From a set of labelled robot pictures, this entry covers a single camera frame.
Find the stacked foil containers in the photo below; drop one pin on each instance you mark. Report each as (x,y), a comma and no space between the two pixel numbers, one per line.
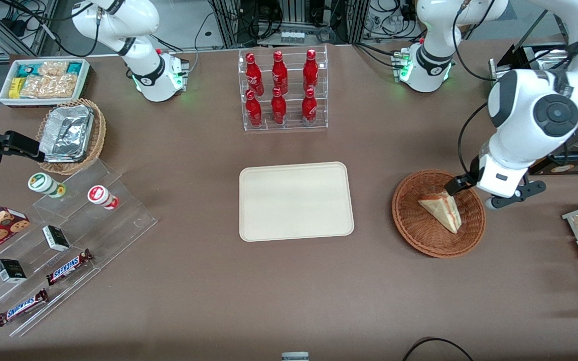
(65,133)

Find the white rectangular snack bin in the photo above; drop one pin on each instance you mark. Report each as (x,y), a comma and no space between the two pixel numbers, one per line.
(84,75)

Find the clear acrylic bottle rack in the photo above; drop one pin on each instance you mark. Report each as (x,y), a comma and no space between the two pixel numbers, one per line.
(291,123)

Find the teal snack packet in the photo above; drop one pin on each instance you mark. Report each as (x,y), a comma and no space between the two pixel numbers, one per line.
(25,70)
(74,67)

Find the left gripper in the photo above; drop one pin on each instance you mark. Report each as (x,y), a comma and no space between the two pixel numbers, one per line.
(457,185)

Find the yellow snack packet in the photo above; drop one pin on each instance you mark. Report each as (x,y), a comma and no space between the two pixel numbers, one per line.
(16,87)

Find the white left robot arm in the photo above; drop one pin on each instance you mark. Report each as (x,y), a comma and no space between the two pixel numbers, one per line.
(520,100)

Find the snickers chocolate bar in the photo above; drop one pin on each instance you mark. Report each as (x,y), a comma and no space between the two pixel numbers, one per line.
(22,307)
(68,267)

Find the red lid snack cup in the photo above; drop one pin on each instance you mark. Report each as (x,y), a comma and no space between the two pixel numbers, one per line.
(101,195)

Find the steel food pan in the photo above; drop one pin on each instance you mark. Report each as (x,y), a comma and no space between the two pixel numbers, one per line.
(550,61)

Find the small clear cracker bag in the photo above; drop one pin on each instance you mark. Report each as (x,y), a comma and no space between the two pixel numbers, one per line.
(53,68)

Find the small black box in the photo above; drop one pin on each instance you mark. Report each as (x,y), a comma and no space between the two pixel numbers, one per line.
(10,271)
(55,238)

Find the triangular sandwich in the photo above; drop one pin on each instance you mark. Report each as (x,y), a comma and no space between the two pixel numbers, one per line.
(443,210)

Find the green lid snack cup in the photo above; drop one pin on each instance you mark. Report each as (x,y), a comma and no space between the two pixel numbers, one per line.
(43,183)

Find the clear acrylic stepped display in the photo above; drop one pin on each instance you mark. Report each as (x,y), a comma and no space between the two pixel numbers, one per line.
(118,225)

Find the large clear cracker bag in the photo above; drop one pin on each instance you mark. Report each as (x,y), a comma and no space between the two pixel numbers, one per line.
(50,86)

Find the brown round wicker basket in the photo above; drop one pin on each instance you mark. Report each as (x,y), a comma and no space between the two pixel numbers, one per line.
(419,225)

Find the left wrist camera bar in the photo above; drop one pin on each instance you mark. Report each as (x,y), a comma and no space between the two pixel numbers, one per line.
(530,189)

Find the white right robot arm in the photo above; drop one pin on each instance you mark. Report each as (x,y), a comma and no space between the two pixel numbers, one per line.
(146,72)

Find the red cola bottle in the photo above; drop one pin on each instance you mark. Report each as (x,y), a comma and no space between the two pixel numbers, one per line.
(253,110)
(310,70)
(278,108)
(253,72)
(309,106)
(279,72)

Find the light wicker basket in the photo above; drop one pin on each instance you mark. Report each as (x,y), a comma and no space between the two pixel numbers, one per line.
(99,130)

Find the cream plastic tray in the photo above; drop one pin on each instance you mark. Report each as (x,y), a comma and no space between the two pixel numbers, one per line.
(294,200)

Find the white power strip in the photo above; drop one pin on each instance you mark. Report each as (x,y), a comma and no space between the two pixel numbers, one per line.
(292,36)

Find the grey box at table edge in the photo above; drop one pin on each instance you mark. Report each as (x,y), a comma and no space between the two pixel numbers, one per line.
(295,356)

